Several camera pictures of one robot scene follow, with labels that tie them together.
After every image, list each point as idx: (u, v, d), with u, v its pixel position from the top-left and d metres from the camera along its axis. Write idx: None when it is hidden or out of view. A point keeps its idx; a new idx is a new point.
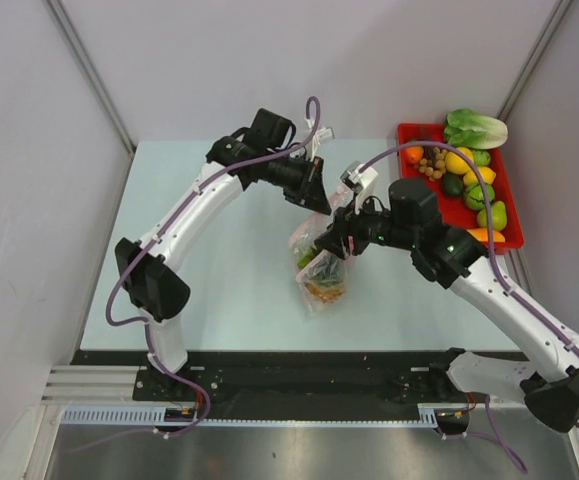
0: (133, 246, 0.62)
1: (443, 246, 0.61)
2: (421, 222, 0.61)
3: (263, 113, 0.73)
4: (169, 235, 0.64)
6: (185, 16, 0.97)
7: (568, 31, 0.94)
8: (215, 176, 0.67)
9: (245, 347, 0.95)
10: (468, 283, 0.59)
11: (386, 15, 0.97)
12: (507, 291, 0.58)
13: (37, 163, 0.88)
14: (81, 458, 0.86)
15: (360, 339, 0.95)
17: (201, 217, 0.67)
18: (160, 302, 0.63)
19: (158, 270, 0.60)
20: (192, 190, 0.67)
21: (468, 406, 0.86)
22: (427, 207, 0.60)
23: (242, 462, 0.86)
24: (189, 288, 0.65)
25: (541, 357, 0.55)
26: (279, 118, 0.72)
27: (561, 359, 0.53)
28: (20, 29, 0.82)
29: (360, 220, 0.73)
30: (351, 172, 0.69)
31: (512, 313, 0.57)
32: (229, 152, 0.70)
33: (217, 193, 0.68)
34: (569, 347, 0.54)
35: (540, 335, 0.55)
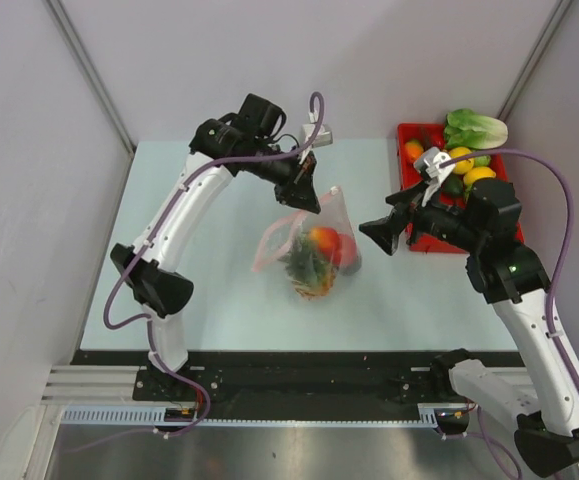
0: (126, 252, 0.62)
1: (504, 263, 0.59)
2: (491, 230, 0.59)
3: (252, 97, 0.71)
4: (160, 238, 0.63)
6: (185, 15, 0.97)
7: (569, 31, 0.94)
8: (199, 171, 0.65)
9: (245, 347, 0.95)
10: (514, 308, 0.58)
11: (387, 14, 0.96)
12: (550, 333, 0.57)
13: (37, 163, 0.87)
14: (81, 458, 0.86)
15: (360, 340, 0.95)
17: (190, 216, 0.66)
18: (162, 302, 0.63)
19: (155, 273, 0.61)
20: (178, 188, 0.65)
21: (468, 406, 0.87)
22: (508, 217, 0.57)
23: (242, 461, 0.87)
24: (192, 281, 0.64)
25: (554, 407, 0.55)
26: (269, 105, 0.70)
27: (573, 417, 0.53)
28: (20, 28, 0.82)
29: (425, 211, 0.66)
30: (431, 163, 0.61)
31: (545, 355, 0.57)
32: (213, 138, 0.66)
33: (203, 187, 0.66)
34: None
35: (562, 388, 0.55)
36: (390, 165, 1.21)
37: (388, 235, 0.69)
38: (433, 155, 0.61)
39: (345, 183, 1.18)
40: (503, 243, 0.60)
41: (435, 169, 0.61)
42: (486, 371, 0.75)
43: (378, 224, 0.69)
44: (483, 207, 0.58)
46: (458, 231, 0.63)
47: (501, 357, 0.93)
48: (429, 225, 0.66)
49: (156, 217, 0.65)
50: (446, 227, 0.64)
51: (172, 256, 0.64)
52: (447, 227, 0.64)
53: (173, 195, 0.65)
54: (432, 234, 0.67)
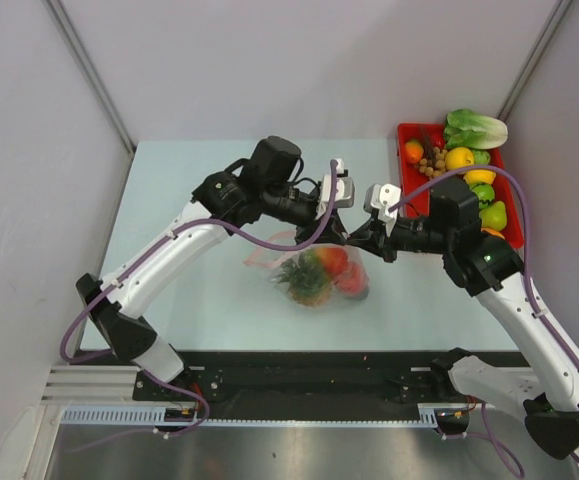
0: (94, 286, 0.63)
1: (479, 254, 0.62)
2: (458, 224, 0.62)
3: (265, 145, 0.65)
4: (131, 280, 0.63)
6: (185, 16, 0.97)
7: (568, 31, 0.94)
8: (192, 223, 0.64)
9: (245, 347, 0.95)
10: (497, 296, 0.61)
11: (387, 14, 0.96)
12: (535, 313, 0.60)
13: (36, 163, 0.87)
14: (82, 458, 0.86)
15: (359, 339, 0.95)
17: (171, 263, 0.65)
18: (116, 346, 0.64)
19: (112, 318, 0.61)
20: (166, 234, 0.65)
21: (468, 406, 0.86)
22: (469, 209, 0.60)
23: (242, 462, 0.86)
24: (152, 332, 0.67)
25: (555, 386, 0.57)
26: (281, 154, 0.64)
27: (575, 392, 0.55)
28: (21, 28, 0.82)
29: (395, 230, 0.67)
30: (377, 203, 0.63)
31: (536, 336, 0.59)
32: (217, 192, 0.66)
33: (193, 239, 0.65)
34: None
35: (559, 365, 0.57)
36: (390, 165, 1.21)
37: (375, 247, 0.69)
38: (377, 195, 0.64)
39: None
40: (471, 236, 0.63)
41: (384, 210, 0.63)
42: (485, 367, 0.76)
43: (362, 238, 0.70)
44: (444, 204, 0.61)
46: (431, 238, 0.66)
47: (500, 357, 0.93)
48: (403, 244, 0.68)
49: (135, 258, 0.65)
50: (419, 239, 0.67)
51: (137, 301, 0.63)
52: (420, 241, 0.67)
53: (159, 240, 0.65)
54: (409, 250, 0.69)
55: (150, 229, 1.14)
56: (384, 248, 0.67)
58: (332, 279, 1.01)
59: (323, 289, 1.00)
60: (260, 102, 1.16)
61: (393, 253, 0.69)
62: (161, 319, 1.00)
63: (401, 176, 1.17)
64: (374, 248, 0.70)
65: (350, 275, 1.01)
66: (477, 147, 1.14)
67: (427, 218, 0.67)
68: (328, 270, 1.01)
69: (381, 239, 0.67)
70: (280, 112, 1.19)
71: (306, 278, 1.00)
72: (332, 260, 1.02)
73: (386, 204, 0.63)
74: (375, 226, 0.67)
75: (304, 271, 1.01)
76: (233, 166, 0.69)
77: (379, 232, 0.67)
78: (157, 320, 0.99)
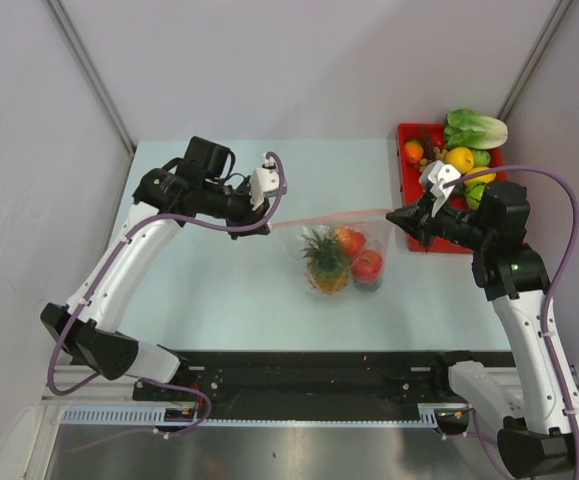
0: (61, 311, 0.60)
1: (506, 262, 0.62)
2: (498, 228, 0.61)
3: (197, 142, 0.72)
4: (98, 294, 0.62)
6: (185, 15, 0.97)
7: (569, 31, 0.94)
8: (142, 223, 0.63)
9: (244, 347, 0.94)
10: (510, 305, 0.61)
11: (387, 14, 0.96)
12: (541, 333, 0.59)
13: (36, 163, 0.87)
14: (82, 458, 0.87)
15: (359, 340, 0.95)
17: (133, 268, 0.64)
18: (103, 364, 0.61)
19: (91, 334, 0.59)
20: (120, 239, 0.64)
21: (468, 407, 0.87)
22: (517, 216, 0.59)
23: (242, 462, 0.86)
24: (134, 341, 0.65)
25: (537, 405, 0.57)
26: (216, 147, 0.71)
27: (552, 415, 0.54)
28: (20, 27, 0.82)
29: (440, 214, 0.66)
30: (436, 179, 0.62)
31: (534, 352, 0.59)
32: (158, 188, 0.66)
33: (148, 238, 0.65)
34: (566, 413, 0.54)
35: (546, 386, 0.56)
36: (390, 165, 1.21)
37: (415, 227, 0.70)
38: (436, 170, 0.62)
39: (344, 183, 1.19)
40: (508, 243, 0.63)
41: (438, 186, 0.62)
42: (485, 374, 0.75)
43: (406, 215, 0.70)
44: (494, 205, 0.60)
46: (470, 234, 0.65)
47: (500, 357, 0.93)
48: (442, 230, 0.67)
49: (96, 273, 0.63)
50: (459, 231, 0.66)
51: (110, 314, 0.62)
52: (458, 233, 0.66)
53: (115, 248, 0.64)
54: (445, 238, 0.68)
55: None
56: (423, 230, 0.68)
58: (356, 266, 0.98)
59: (344, 273, 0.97)
60: (260, 102, 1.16)
61: (430, 237, 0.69)
62: (161, 319, 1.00)
63: (402, 176, 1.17)
64: (415, 228, 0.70)
65: (372, 259, 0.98)
66: (477, 146, 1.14)
67: (474, 212, 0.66)
68: (354, 254, 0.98)
69: (424, 217, 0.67)
70: (281, 112, 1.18)
71: (331, 260, 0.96)
72: (355, 242, 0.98)
73: (443, 181, 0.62)
74: (423, 201, 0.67)
75: (332, 252, 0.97)
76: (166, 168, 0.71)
77: (425, 208, 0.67)
78: (157, 320, 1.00)
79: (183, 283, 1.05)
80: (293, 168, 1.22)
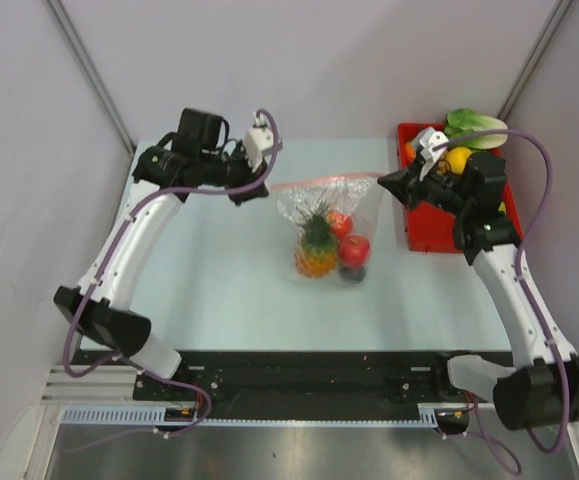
0: (73, 293, 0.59)
1: (480, 225, 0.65)
2: (477, 197, 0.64)
3: (190, 113, 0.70)
4: (109, 273, 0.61)
6: (185, 16, 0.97)
7: (569, 30, 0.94)
8: (145, 200, 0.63)
9: (245, 347, 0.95)
10: (486, 257, 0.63)
11: (387, 13, 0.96)
12: (517, 277, 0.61)
13: (36, 163, 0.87)
14: (82, 458, 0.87)
15: (357, 341, 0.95)
17: (140, 246, 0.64)
18: (120, 341, 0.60)
19: (105, 314, 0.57)
20: (125, 219, 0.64)
21: (468, 406, 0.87)
22: (494, 185, 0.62)
23: (242, 462, 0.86)
24: (147, 318, 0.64)
25: (520, 344, 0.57)
26: (209, 117, 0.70)
27: (534, 348, 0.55)
28: (20, 27, 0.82)
29: (427, 179, 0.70)
30: (426, 143, 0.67)
31: (512, 295, 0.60)
32: (156, 165, 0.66)
33: (152, 216, 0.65)
34: (548, 343, 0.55)
35: (526, 323, 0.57)
36: (390, 165, 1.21)
37: (402, 190, 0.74)
38: (427, 136, 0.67)
39: None
40: (487, 210, 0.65)
41: (427, 150, 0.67)
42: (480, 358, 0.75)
43: (394, 178, 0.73)
44: (474, 174, 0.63)
46: (452, 200, 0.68)
47: (500, 357, 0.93)
48: (427, 194, 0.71)
49: (104, 253, 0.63)
50: (442, 196, 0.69)
51: (122, 292, 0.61)
52: (441, 198, 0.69)
53: (121, 227, 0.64)
54: (430, 202, 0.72)
55: None
56: (410, 193, 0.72)
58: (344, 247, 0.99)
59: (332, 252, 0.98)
60: (260, 101, 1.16)
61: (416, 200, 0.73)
62: (161, 319, 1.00)
63: None
64: (402, 191, 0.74)
65: (359, 242, 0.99)
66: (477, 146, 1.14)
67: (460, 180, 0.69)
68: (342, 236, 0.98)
69: (412, 181, 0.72)
70: (281, 112, 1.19)
71: (322, 240, 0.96)
72: (345, 225, 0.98)
73: (432, 145, 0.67)
74: (413, 166, 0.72)
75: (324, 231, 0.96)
76: (161, 142, 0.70)
77: (415, 173, 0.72)
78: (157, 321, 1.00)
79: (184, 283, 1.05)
80: (293, 168, 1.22)
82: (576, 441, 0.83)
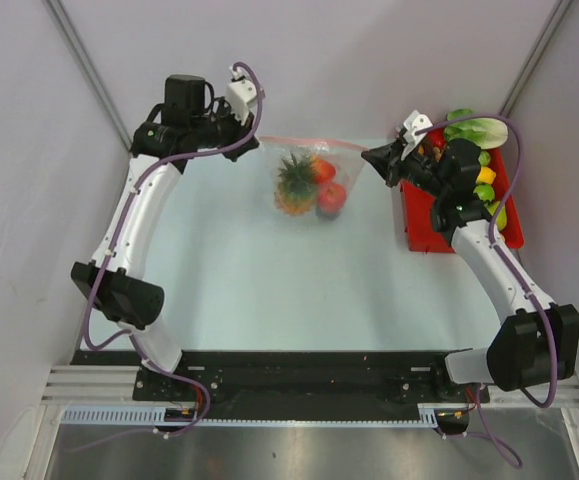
0: (90, 267, 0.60)
1: (453, 207, 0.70)
2: (453, 184, 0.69)
3: (173, 81, 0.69)
4: (122, 244, 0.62)
6: (185, 16, 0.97)
7: (568, 30, 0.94)
8: (149, 170, 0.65)
9: (245, 347, 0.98)
10: (460, 233, 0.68)
11: (387, 14, 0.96)
12: (491, 243, 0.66)
13: (37, 164, 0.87)
14: (81, 458, 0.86)
15: (357, 342, 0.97)
17: (147, 217, 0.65)
18: (139, 311, 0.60)
19: (123, 281, 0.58)
20: (130, 191, 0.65)
21: (468, 407, 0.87)
22: (468, 174, 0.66)
23: (242, 462, 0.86)
24: (163, 287, 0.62)
25: (503, 301, 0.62)
26: (192, 84, 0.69)
27: (516, 301, 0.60)
28: (20, 28, 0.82)
29: (408, 161, 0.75)
30: (410, 126, 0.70)
31: (488, 259, 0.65)
32: (153, 138, 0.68)
33: (154, 187, 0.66)
34: (527, 295, 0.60)
35: (505, 281, 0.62)
36: None
37: (384, 168, 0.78)
38: (412, 119, 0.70)
39: None
40: (461, 194, 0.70)
41: (411, 133, 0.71)
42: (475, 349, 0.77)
43: (380, 155, 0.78)
44: (451, 162, 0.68)
46: (430, 182, 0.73)
47: None
48: (407, 173, 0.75)
49: (113, 226, 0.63)
50: (422, 177, 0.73)
51: (136, 263, 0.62)
52: (421, 177, 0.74)
53: (126, 200, 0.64)
54: (410, 180, 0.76)
55: None
56: (390, 172, 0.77)
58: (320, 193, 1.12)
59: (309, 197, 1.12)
60: None
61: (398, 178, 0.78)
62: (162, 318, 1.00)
63: None
64: (384, 169, 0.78)
65: (336, 190, 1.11)
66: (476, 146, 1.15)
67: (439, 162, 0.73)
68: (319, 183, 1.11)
69: (394, 159, 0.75)
70: (280, 112, 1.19)
71: (300, 185, 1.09)
72: (325, 172, 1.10)
73: (415, 128, 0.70)
74: (395, 145, 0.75)
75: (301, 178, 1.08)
76: (150, 113, 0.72)
77: (396, 151, 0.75)
78: None
79: (184, 283, 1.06)
80: None
82: (576, 442, 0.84)
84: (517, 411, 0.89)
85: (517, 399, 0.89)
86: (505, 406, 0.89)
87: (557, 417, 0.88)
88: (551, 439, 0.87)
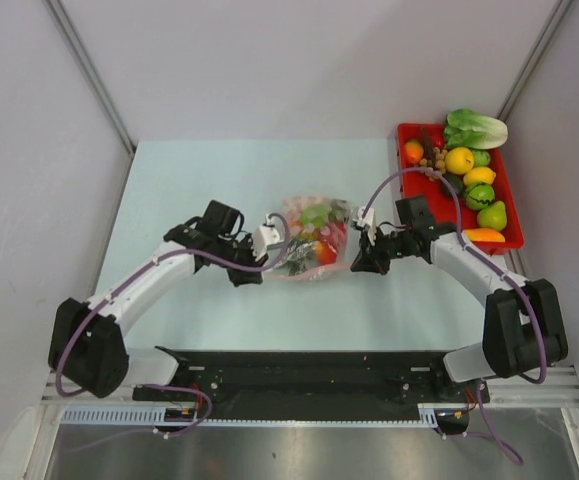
0: (81, 306, 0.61)
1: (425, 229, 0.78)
2: (412, 217, 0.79)
3: (216, 203, 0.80)
4: (122, 296, 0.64)
6: (185, 16, 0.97)
7: (568, 30, 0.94)
8: (175, 252, 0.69)
9: (240, 347, 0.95)
10: (435, 244, 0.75)
11: (387, 13, 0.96)
12: (462, 245, 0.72)
13: (36, 164, 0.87)
14: (82, 457, 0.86)
15: (355, 341, 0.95)
17: (152, 288, 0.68)
18: (101, 376, 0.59)
19: (106, 330, 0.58)
20: (150, 260, 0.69)
21: (468, 407, 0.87)
22: (415, 204, 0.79)
23: (242, 462, 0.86)
24: (130, 362, 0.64)
25: (484, 290, 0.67)
26: (230, 208, 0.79)
27: (493, 285, 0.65)
28: (20, 28, 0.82)
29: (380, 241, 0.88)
30: (359, 218, 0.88)
31: (462, 258, 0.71)
32: (187, 235, 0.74)
33: (173, 266, 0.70)
34: (502, 277, 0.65)
35: (480, 271, 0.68)
36: (390, 165, 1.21)
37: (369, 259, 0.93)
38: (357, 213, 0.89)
39: (343, 179, 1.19)
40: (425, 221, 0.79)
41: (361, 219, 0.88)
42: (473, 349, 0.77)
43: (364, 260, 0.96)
44: (400, 206, 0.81)
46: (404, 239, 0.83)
47: None
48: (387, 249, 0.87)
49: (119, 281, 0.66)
50: (397, 243, 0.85)
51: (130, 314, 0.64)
52: (398, 245, 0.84)
53: (143, 266, 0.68)
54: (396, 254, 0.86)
55: (150, 229, 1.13)
56: (374, 258, 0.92)
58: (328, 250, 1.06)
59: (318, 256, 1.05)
60: (260, 102, 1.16)
61: (384, 261, 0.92)
62: (163, 319, 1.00)
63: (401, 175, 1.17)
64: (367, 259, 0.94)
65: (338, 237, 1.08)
66: (477, 147, 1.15)
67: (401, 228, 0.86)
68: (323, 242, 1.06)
69: (367, 248, 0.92)
70: (281, 112, 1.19)
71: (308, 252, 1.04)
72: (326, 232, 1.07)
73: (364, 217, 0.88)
74: (363, 240, 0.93)
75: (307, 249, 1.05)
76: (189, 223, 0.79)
77: (365, 243, 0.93)
78: (158, 322, 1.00)
79: (185, 283, 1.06)
80: (293, 169, 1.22)
82: (576, 441, 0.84)
84: (517, 410, 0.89)
85: (517, 399, 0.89)
86: (505, 406, 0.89)
87: (557, 417, 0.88)
88: (549, 438, 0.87)
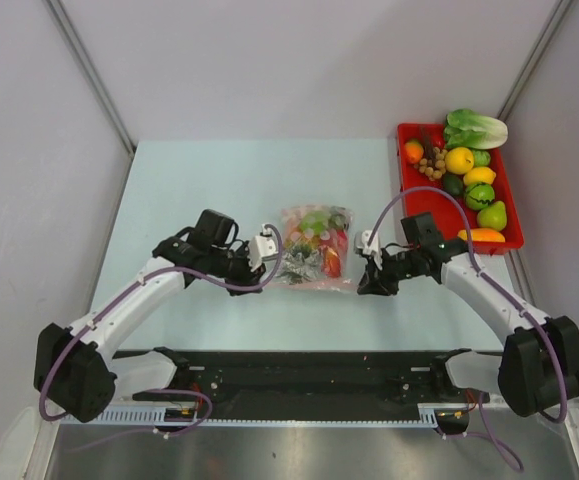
0: (62, 333, 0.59)
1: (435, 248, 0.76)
2: (419, 234, 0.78)
3: (208, 213, 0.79)
4: (105, 322, 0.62)
6: (185, 17, 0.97)
7: (568, 31, 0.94)
8: (161, 270, 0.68)
9: (239, 347, 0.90)
10: (447, 268, 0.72)
11: (387, 14, 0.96)
12: (477, 271, 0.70)
13: (36, 163, 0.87)
14: (82, 458, 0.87)
15: (356, 340, 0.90)
17: (137, 309, 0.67)
18: (84, 402, 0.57)
19: (88, 357, 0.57)
20: (136, 280, 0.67)
21: (468, 407, 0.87)
22: (422, 222, 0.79)
23: (242, 462, 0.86)
24: (115, 385, 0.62)
25: (500, 325, 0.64)
26: (223, 219, 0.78)
27: (512, 320, 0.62)
28: (20, 28, 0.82)
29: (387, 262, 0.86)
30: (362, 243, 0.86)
31: (475, 286, 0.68)
32: (177, 250, 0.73)
33: (161, 283, 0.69)
34: (522, 313, 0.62)
35: (498, 303, 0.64)
36: (390, 165, 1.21)
37: (375, 282, 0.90)
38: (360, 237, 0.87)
39: (343, 179, 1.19)
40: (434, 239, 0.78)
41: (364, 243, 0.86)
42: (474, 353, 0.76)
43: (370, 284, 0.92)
44: (406, 224, 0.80)
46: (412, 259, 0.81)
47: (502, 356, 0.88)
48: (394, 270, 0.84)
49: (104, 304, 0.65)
50: (405, 263, 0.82)
51: (113, 340, 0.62)
52: (407, 265, 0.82)
53: (129, 287, 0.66)
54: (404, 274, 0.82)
55: (150, 229, 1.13)
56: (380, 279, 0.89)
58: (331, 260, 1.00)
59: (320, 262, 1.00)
60: (260, 102, 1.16)
61: (391, 283, 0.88)
62: None
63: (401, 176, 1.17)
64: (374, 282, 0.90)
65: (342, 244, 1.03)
66: (477, 147, 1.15)
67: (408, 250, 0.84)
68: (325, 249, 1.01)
69: (375, 272, 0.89)
70: (280, 112, 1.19)
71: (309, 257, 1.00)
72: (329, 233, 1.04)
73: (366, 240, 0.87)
74: (370, 264, 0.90)
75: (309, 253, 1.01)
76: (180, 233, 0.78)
77: (372, 268, 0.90)
78: None
79: None
80: (292, 169, 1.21)
82: (576, 442, 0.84)
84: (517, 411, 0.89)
85: None
86: (505, 406, 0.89)
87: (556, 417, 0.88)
88: (549, 439, 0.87)
